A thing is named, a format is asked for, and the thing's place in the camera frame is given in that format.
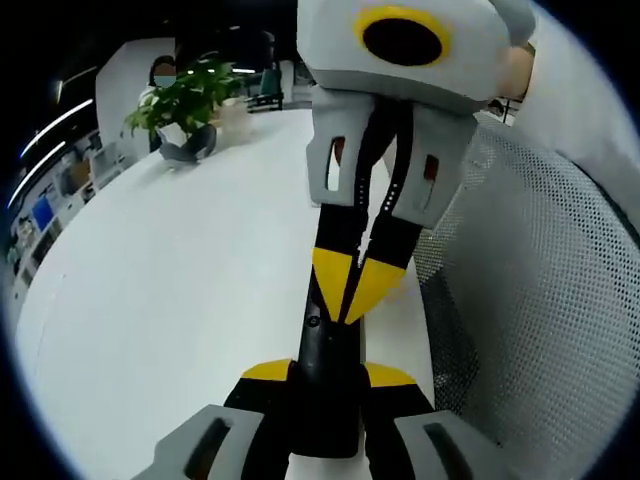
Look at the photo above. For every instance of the ceiling light strip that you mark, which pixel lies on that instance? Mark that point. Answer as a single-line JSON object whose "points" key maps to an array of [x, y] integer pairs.
{"points": [[60, 122], [35, 175]]}

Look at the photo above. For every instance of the green chair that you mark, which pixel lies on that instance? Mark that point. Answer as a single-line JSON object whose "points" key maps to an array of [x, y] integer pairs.
{"points": [[270, 82]]}

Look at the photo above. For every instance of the white mesh chair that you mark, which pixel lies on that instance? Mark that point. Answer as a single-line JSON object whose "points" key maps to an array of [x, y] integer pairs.
{"points": [[525, 275]]}

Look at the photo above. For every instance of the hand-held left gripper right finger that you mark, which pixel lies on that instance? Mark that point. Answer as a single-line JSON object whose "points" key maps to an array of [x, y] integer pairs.
{"points": [[440, 445]]}

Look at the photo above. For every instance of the clear plastic bag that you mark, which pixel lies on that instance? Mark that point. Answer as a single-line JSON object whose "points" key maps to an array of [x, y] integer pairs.
{"points": [[235, 120]]}

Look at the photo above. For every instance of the display shelving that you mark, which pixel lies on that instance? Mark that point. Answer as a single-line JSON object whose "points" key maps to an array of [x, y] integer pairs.
{"points": [[75, 170]]}

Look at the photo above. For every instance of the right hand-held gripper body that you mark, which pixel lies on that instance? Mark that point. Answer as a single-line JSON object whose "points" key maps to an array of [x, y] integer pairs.
{"points": [[400, 30]]}

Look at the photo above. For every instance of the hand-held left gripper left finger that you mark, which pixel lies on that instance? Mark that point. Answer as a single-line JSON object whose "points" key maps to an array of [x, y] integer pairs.
{"points": [[200, 445]]}

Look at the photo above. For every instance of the person's right hand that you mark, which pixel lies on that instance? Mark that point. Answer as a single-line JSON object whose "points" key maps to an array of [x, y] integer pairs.
{"points": [[520, 67]]}

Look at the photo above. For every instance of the blue box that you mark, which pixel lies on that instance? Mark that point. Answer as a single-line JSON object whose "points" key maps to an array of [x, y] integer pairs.
{"points": [[42, 212]]}

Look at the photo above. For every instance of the black remote control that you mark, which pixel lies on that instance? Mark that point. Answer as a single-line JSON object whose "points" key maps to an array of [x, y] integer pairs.
{"points": [[327, 360]]}

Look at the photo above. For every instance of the green potted plant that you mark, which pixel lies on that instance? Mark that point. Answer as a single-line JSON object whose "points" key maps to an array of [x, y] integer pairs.
{"points": [[185, 100]]}

